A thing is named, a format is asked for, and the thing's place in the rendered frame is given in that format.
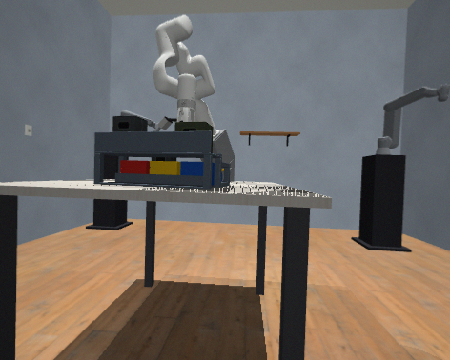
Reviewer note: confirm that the yellow bin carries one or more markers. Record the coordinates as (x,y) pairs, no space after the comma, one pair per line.
(165,167)

